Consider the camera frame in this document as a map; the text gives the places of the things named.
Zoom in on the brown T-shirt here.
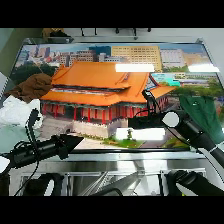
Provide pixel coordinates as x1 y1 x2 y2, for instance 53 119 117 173
7 72 54 104

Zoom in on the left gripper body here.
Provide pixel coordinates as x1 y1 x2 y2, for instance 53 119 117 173
39 133 85 160

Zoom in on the dark green T-shirt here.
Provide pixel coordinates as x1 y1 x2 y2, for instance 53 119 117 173
179 94 224 137

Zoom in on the black cable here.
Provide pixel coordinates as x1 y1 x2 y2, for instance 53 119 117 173
11 139 43 197

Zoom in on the white garment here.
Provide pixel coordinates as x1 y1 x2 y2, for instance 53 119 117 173
0 95 44 130

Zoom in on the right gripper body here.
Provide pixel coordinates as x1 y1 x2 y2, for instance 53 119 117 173
127 112 165 130

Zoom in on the pale green garment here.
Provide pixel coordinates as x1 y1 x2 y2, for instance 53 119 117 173
0 123 42 155

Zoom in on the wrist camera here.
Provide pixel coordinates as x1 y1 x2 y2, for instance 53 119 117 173
25 108 42 148
141 89 161 115

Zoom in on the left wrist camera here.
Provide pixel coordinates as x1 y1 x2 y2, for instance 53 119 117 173
25 108 42 148

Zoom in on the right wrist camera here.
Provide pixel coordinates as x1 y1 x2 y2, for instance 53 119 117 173
141 89 161 115

